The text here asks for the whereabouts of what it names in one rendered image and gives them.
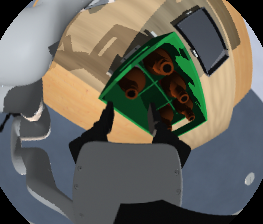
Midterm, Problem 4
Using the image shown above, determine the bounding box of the green bottle crate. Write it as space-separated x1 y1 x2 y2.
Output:
98 31 208 137

